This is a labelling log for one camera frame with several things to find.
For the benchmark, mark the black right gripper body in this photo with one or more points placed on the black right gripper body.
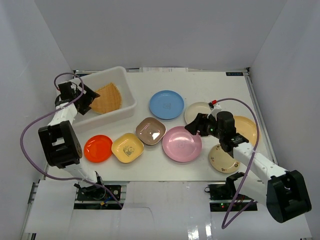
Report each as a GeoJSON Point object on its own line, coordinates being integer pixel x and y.
{"type": "Point", "coordinates": [209, 126]}

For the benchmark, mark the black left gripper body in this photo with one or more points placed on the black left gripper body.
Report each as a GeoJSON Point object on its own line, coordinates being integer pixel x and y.
{"type": "Point", "coordinates": [83, 99]}

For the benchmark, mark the cream white round plate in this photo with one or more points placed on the cream white round plate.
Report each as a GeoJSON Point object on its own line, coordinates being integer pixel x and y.
{"type": "Point", "coordinates": [192, 111]}

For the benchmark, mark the woven bamboo fan tray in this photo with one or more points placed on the woven bamboo fan tray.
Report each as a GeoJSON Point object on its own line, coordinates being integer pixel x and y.
{"type": "Point", "coordinates": [109, 99]}

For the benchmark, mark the blue round plate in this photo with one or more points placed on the blue round plate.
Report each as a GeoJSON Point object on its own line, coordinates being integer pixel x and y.
{"type": "Point", "coordinates": [166, 104]}

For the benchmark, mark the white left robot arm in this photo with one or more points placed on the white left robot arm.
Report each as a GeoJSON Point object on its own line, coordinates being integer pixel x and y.
{"type": "Point", "coordinates": [60, 144]}

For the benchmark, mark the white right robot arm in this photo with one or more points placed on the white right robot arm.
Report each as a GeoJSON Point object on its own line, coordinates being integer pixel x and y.
{"type": "Point", "coordinates": [282, 192]}

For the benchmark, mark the white plastic bin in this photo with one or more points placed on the white plastic bin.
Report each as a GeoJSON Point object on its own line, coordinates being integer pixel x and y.
{"type": "Point", "coordinates": [117, 75]}

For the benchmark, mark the pink round plate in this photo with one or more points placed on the pink round plate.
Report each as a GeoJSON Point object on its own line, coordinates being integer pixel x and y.
{"type": "Point", "coordinates": [180, 145]}

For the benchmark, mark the beige floral round plate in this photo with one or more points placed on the beige floral round plate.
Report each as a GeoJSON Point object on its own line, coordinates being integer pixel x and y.
{"type": "Point", "coordinates": [222, 161]}

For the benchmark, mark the yellow round plate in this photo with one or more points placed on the yellow round plate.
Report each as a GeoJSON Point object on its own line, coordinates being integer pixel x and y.
{"type": "Point", "coordinates": [246, 128]}

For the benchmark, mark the brown square plate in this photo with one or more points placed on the brown square plate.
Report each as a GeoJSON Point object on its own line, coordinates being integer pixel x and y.
{"type": "Point", "coordinates": [150, 131]}

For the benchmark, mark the orange round plate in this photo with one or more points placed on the orange round plate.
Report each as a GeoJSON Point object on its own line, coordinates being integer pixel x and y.
{"type": "Point", "coordinates": [98, 149]}

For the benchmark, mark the paper sheet at back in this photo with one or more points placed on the paper sheet at back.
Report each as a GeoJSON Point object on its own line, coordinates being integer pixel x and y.
{"type": "Point", "coordinates": [163, 69]}

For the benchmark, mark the yellow square panda plate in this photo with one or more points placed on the yellow square panda plate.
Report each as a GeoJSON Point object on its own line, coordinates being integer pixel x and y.
{"type": "Point", "coordinates": [127, 148]}

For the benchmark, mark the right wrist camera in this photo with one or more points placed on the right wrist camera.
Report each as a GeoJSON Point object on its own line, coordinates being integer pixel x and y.
{"type": "Point", "coordinates": [215, 108]}

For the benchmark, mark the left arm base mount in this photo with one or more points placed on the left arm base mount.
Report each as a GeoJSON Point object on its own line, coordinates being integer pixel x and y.
{"type": "Point", "coordinates": [110, 193]}

